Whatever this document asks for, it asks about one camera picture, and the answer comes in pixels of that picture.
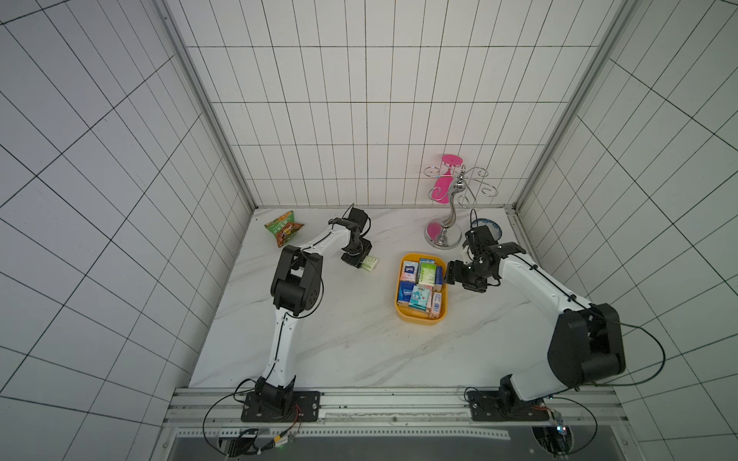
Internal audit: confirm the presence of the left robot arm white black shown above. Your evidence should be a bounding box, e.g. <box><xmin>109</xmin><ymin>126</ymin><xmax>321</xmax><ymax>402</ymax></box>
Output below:
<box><xmin>250</xmin><ymin>207</ymin><xmax>372</xmax><ymax>418</ymax></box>

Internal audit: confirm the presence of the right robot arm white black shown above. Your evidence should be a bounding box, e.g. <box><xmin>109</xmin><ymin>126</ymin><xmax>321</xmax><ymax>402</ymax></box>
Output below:
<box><xmin>446</xmin><ymin>226</ymin><xmax>626</xmax><ymax>421</ymax></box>

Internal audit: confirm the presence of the pink plastic cup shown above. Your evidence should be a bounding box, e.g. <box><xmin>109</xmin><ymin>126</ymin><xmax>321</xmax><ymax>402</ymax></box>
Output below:
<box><xmin>430</xmin><ymin>154</ymin><xmax>464</xmax><ymax>205</ymax></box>

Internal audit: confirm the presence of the green red snack bag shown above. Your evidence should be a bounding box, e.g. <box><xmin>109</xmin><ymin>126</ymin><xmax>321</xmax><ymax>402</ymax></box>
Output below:
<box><xmin>264</xmin><ymin>211</ymin><xmax>304</xmax><ymax>248</ymax></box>

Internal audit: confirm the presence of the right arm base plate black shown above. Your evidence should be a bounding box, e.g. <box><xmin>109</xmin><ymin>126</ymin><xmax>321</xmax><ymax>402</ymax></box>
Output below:
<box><xmin>463</xmin><ymin>387</ymin><xmax>550</xmax><ymax>423</ymax></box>

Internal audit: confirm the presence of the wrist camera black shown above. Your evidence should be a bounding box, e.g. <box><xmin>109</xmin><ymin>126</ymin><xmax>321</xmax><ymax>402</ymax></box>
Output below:
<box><xmin>465</xmin><ymin>225</ymin><xmax>498</xmax><ymax>257</ymax></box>
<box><xmin>347</xmin><ymin>206</ymin><xmax>371</xmax><ymax>234</ymax></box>

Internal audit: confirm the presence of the pink Tempo tissue pack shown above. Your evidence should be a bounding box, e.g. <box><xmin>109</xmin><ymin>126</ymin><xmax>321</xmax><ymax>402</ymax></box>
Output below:
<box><xmin>429</xmin><ymin>292</ymin><xmax>443</xmax><ymax>319</ymax></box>
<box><xmin>400</xmin><ymin>260</ymin><xmax>420</xmax><ymax>284</ymax></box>

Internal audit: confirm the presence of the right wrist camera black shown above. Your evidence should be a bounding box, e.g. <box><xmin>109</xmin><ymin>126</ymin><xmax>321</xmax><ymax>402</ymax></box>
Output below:
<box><xmin>465</xmin><ymin>225</ymin><xmax>498</xmax><ymax>257</ymax></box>

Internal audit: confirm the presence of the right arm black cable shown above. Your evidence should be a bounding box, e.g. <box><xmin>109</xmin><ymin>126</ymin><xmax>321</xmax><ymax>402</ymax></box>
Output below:
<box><xmin>598</xmin><ymin>319</ymin><xmax>667</xmax><ymax>388</ymax></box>

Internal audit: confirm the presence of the chrome cup holder stand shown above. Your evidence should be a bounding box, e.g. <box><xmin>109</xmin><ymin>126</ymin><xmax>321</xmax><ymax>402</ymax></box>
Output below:
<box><xmin>424</xmin><ymin>165</ymin><xmax>498</xmax><ymax>250</ymax></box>

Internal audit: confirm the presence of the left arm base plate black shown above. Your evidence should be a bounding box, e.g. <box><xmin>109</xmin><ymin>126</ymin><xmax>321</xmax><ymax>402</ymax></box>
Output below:
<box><xmin>240</xmin><ymin>391</ymin><xmax>322</xmax><ymax>423</ymax></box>

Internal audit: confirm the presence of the green tissue pack top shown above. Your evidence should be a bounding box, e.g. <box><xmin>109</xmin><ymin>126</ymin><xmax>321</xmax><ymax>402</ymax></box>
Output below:
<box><xmin>361</xmin><ymin>255</ymin><xmax>379</xmax><ymax>272</ymax></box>

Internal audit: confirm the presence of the dark blue Tempo tissue pack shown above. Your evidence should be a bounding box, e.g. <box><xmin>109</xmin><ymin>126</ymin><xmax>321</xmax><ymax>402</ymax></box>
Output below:
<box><xmin>397</xmin><ymin>280</ymin><xmax>415</xmax><ymax>307</ymax></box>

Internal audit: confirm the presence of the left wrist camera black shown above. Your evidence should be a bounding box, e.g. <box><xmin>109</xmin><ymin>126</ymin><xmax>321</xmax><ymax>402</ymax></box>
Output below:
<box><xmin>347</xmin><ymin>206</ymin><xmax>371</xmax><ymax>234</ymax></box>

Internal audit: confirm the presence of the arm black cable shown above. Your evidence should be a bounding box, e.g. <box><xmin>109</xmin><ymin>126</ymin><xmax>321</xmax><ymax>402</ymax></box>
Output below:
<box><xmin>201</xmin><ymin>376</ymin><xmax>301</xmax><ymax>459</ymax></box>
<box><xmin>598</xmin><ymin>319</ymin><xmax>667</xmax><ymax>388</ymax></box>

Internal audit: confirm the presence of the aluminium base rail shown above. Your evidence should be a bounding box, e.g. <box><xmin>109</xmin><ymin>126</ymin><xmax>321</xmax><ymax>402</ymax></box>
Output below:
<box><xmin>163</xmin><ymin>387</ymin><xmax>628</xmax><ymax>443</ymax></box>

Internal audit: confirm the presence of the teal cartoon tissue pack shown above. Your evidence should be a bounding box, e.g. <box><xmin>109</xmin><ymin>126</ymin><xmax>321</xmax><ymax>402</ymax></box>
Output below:
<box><xmin>409</xmin><ymin>284</ymin><xmax>434</xmax><ymax>312</ymax></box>

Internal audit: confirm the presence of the blue white ceramic bowl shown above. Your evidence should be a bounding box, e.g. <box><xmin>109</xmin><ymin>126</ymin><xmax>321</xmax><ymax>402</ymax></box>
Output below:
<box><xmin>471</xmin><ymin>218</ymin><xmax>503</xmax><ymax>241</ymax></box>

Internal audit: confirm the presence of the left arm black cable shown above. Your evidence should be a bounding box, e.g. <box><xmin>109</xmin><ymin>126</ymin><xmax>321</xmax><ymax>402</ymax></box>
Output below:
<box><xmin>201</xmin><ymin>376</ymin><xmax>301</xmax><ymax>459</ymax></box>

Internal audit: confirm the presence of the green tissue pack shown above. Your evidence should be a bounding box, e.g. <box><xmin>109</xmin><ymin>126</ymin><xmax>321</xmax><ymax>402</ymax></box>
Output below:
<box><xmin>417</xmin><ymin>259</ymin><xmax>437</xmax><ymax>287</ymax></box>
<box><xmin>361</xmin><ymin>255</ymin><xmax>379</xmax><ymax>272</ymax></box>

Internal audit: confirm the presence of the yellow plastic storage box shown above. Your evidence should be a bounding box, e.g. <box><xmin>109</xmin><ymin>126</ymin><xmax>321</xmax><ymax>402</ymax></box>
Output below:
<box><xmin>395</xmin><ymin>253</ymin><xmax>448</xmax><ymax>326</ymax></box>

